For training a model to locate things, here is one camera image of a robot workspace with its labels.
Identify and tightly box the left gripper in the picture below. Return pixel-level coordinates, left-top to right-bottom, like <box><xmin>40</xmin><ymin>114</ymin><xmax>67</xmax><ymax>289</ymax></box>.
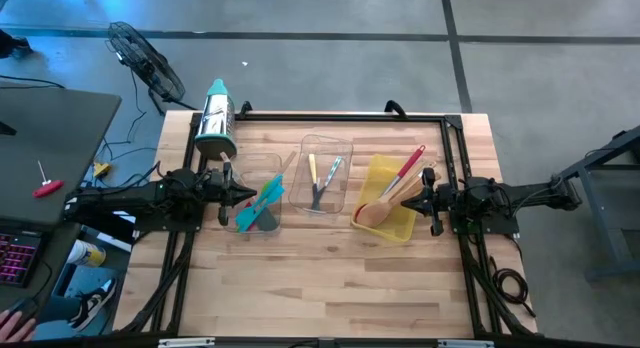
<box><xmin>202</xmin><ymin>157</ymin><xmax>258</xmax><ymax>227</ymax></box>

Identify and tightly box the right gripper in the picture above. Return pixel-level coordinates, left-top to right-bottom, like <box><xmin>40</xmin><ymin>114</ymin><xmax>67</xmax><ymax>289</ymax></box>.
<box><xmin>401</xmin><ymin>167</ymin><xmax>457</xmax><ymax>238</ymax></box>

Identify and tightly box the bright blue silicone spatula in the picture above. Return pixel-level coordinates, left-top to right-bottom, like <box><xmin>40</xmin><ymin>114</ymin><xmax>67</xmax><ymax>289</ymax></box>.
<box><xmin>234</xmin><ymin>175</ymin><xmax>285</xmax><ymax>234</ymax></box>

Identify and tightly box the green silicone spatula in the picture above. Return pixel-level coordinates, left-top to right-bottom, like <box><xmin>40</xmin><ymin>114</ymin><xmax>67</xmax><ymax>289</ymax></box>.
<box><xmin>257</xmin><ymin>177</ymin><xmax>282</xmax><ymax>202</ymax></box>

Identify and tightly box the gray spatula wooden handle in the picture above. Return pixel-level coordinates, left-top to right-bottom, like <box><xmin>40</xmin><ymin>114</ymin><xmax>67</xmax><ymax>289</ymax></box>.
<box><xmin>257</xmin><ymin>206</ymin><xmax>282</xmax><ymax>233</ymax></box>

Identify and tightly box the red slotted spoon metal handle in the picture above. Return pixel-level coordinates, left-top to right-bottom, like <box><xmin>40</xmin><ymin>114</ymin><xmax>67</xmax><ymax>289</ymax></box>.
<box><xmin>379</xmin><ymin>144</ymin><xmax>428</xmax><ymax>199</ymax></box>

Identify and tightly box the red spatula wooden handle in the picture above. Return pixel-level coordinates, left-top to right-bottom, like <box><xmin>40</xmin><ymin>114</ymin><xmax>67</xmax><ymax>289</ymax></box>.
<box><xmin>239</xmin><ymin>150</ymin><xmax>300</xmax><ymax>233</ymax></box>

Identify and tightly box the cream-handled table knife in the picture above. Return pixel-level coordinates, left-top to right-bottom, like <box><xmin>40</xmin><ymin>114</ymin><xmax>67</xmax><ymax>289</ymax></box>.
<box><xmin>307</xmin><ymin>152</ymin><xmax>324</xmax><ymax>199</ymax></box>

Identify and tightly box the yellow plastic bin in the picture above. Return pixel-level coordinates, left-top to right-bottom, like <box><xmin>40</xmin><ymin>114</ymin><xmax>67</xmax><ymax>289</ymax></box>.
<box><xmin>349</xmin><ymin>153</ymin><xmax>426</xmax><ymax>243</ymax></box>

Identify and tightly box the clear plastic bin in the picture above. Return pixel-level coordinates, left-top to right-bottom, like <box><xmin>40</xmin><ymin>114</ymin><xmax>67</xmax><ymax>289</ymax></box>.
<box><xmin>222</xmin><ymin>152</ymin><xmax>287</xmax><ymax>234</ymax></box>
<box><xmin>288</xmin><ymin>133</ymin><xmax>355</xmax><ymax>215</ymax></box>

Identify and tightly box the black floor fan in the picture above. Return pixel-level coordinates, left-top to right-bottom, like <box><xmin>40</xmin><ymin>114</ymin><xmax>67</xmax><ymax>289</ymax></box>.
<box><xmin>105</xmin><ymin>21</ymin><xmax>187</xmax><ymax>114</ymax></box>

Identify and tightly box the white and yellow can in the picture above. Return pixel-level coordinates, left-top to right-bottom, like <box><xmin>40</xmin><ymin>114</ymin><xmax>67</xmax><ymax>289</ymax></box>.
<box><xmin>66</xmin><ymin>239</ymin><xmax>107</xmax><ymax>268</ymax></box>

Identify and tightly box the person's shoe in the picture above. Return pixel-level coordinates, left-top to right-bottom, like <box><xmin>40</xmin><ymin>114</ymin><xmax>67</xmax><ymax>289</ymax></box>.
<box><xmin>68</xmin><ymin>277</ymin><xmax>119</xmax><ymax>332</ymax></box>

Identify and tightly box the dark metal stand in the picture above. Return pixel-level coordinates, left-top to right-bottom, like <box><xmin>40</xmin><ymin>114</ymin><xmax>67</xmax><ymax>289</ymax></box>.
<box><xmin>551</xmin><ymin>125</ymin><xmax>640</xmax><ymax>282</ymax></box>

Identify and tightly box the dark gray desk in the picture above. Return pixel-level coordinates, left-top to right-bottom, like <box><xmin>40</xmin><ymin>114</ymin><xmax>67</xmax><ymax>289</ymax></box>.
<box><xmin>0</xmin><ymin>82</ymin><xmax>123</xmax><ymax>229</ymax></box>

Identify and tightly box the person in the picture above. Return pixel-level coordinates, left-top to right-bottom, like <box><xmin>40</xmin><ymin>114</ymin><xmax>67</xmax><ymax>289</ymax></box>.
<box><xmin>34</xmin><ymin>293</ymin><xmax>84</xmax><ymax>328</ymax></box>

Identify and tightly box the backlit keyboard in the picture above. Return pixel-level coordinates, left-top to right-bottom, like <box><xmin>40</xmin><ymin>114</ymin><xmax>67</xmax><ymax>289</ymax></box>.
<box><xmin>0</xmin><ymin>230</ymin><xmax>44</xmax><ymax>288</ymax></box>

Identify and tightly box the person's hand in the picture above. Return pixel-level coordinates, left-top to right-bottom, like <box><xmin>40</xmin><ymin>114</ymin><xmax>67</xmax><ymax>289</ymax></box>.
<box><xmin>0</xmin><ymin>309</ymin><xmax>37</xmax><ymax>344</ymax></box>

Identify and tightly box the metal box grater teal handle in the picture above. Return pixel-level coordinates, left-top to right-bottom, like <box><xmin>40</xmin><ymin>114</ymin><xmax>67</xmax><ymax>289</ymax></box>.
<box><xmin>194</xmin><ymin>78</ymin><xmax>237</xmax><ymax>162</ymax></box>

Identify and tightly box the black coiled cable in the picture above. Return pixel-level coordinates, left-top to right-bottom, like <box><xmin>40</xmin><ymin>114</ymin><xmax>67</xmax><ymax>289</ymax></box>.
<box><xmin>489</xmin><ymin>257</ymin><xmax>536</xmax><ymax>319</ymax></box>

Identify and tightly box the silver metal bracket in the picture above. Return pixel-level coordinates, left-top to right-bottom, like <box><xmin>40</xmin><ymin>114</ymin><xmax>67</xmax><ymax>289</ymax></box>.
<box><xmin>158</xmin><ymin>337</ymin><xmax>216</xmax><ymax>348</ymax></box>
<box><xmin>437</xmin><ymin>339</ymin><xmax>494</xmax><ymax>348</ymax></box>

